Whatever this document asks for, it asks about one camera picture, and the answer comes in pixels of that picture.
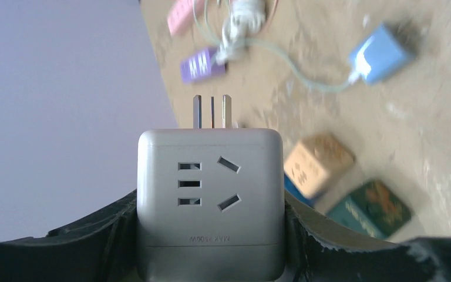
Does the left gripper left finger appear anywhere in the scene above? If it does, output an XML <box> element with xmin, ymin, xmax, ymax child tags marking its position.
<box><xmin>0</xmin><ymin>191</ymin><xmax>136</xmax><ymax>281</ymax></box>

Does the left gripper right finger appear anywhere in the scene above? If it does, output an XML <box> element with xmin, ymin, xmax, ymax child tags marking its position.
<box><xmin>285</xmin><ymin>193</ymin><xmax>451</xmax><ymax>281</ymax></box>

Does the navy blue cube charger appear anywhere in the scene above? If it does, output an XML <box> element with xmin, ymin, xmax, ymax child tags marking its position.
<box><xmin>284</xmin><ymin>173</ymin><xmax>315</xmax><ymax>208</ymax></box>

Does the dark green cube charger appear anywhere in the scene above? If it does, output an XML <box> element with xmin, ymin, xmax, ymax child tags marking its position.
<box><xmin>326</xmin><ymin>179</ymin><xmax>412</xmax><ymax>240</ymax></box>

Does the orange top cube charger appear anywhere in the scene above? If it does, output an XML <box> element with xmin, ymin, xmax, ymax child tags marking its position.
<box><xmin>284</xmin><ymin>132</ymin><xmax>355</xmax><ymax>199</ymax></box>

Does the white cube charger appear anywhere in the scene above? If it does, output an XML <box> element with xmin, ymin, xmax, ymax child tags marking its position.
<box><xmin>136</xmin><ymin>95</ymin><xmax>285</xmax><ymax>281</ymax></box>

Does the purple usb hub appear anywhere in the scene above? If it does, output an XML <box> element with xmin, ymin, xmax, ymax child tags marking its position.
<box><xmin>180</xmin><ymin>46</ymin><xmax>227</xmax><ymax>83</ymax></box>

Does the pink power strip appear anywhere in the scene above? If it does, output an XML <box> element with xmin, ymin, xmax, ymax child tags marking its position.
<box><xmin>167</xmin><ymin>0</ymin><xmax>204</xmax><ymax>36</ymax></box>

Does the white plug with cable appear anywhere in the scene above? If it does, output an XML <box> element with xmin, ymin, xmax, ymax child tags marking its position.
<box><xmin>215</xmin><ymin>0</ymin><xmax>266</xmax><ymax>65</ymax></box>

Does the light green cable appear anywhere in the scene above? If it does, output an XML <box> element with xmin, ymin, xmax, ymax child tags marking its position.
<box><xmin>192</xmin><ymin>0</ymin><xmax>353</xmax><ymax>94</ymax></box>

